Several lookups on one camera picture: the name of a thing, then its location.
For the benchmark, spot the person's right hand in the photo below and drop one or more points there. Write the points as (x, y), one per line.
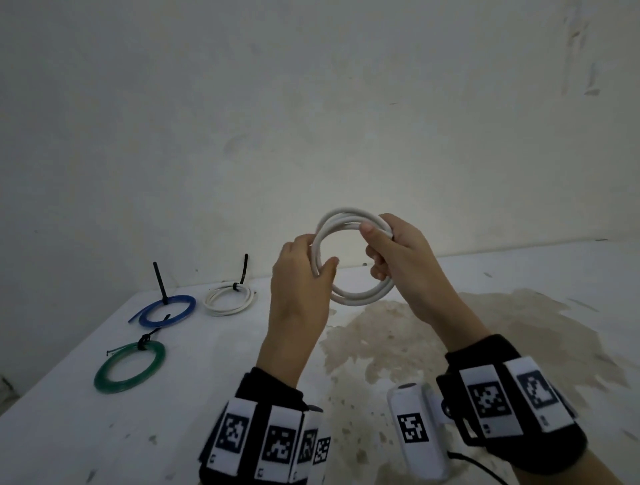
(415, 270)

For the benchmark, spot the person's left hand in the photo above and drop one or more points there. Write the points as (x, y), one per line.
(300, 300)

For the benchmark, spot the black zip tie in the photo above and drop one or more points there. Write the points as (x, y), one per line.
(160, 282)
(142, 344)
(244, 270)

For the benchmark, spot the person's right forearm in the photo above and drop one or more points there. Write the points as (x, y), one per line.
(465, 335)

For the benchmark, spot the person's left forearm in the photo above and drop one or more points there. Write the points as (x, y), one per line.
(285, 360)

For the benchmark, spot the black left wristband with markers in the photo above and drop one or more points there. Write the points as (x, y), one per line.
(260, 389)

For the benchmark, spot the black wristband with markers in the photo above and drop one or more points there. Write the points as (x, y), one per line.
(550, 449)
(260, 389)

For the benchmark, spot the black right wristband with markers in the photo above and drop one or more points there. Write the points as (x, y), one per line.
(550, 449)

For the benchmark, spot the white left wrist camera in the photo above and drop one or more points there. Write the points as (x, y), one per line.
(320, 432)

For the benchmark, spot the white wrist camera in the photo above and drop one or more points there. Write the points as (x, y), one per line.
(320, 432)
(425, 459)

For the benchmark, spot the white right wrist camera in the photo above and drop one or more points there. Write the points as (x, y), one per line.
(425, 459)

